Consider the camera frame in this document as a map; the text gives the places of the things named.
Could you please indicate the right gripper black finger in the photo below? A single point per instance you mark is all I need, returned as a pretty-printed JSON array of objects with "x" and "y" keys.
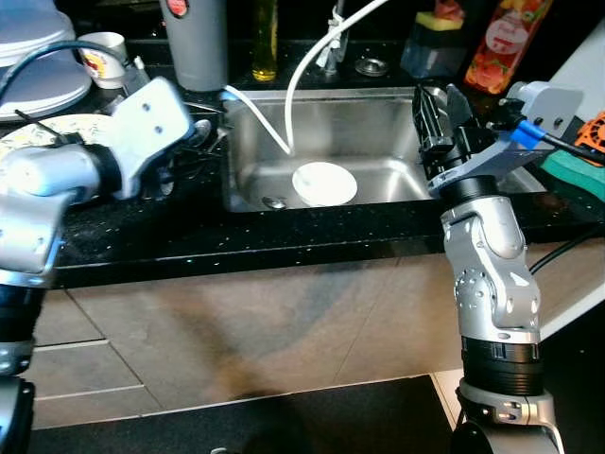
[
  {"x": 427, "y": 118},
  {"x": 458, "y": 102}
]

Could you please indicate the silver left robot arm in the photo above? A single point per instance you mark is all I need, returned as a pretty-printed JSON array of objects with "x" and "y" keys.
[{"x": 43, "y": 180}]

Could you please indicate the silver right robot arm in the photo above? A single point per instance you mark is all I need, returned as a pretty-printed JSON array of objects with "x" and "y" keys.
[{"x": 487, "y": 255}]

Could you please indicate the metal spoon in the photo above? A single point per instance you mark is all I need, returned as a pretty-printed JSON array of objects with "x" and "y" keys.
[{"x": 200, "y": 130}]

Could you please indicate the stainless steel sink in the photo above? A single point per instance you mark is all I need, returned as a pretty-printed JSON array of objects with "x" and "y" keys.
[{"x": 378, "y": 132}]

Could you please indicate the dark holder with yellow sponge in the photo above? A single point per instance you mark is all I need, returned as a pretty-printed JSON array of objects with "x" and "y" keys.
[{"x": 433, "y": 47}]

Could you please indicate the round chrome counter cap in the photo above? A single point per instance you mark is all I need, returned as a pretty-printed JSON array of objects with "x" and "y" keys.
[{"x": 371, "y": 66}]

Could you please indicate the red dish soap pouch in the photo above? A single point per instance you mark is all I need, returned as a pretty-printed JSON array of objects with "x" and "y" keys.
[{"x": 506, "y": 43}]

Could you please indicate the sink drain strainer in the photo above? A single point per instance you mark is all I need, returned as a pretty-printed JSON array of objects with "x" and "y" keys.
[{"x": 274, "y": 201}]

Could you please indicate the grey cylindrical jug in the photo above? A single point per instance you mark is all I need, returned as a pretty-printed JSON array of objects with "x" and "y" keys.
[{"x": 197, "y": 47}]

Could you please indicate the green sponge cloth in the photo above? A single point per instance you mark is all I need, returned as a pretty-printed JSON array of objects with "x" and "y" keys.
[{"x": 575, "y": 175}]

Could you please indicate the chrome faucet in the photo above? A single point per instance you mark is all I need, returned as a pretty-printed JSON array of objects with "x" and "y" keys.
[{"x": 331, "y": 52}]

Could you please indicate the small white round plate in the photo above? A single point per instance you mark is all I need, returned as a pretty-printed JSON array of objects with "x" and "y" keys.
[{"x": 325, "y": 184}]

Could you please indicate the white board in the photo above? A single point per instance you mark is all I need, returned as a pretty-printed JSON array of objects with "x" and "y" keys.
[{"x": 581, "y": 71}]

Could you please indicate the floral patterned plate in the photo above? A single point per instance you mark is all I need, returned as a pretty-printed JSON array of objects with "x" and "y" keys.
[{"x": 57, "y": 128}]

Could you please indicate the white printed mug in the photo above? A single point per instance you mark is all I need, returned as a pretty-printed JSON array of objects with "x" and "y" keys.
[{"x": 102, "y": 59}]

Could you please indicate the orange black small fan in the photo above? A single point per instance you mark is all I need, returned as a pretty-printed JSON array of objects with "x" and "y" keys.
[{"x": 594, "y": 134}]

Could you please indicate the yellow oil bottle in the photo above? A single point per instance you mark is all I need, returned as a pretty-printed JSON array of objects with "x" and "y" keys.
[{"x": 265, "y": 43}]

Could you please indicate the grey stacked lids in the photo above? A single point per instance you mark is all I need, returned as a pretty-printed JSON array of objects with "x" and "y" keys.
[{"x": 38, "y": 66}]

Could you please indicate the black floor mat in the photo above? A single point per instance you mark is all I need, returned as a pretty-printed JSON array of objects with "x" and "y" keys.
[{"x": 236, "y": 416}]

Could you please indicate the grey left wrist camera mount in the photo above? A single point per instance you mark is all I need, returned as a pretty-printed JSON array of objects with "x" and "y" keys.
[{"x": 151, "y": 123}]

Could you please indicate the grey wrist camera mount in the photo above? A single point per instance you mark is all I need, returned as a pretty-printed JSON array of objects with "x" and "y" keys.
[
  {"x": 546, "y": 104},
  {"x": 151, "y": 123}
]

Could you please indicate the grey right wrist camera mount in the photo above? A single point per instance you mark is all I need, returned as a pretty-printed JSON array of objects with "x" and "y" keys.
[{"x": 546, "y": 104}]

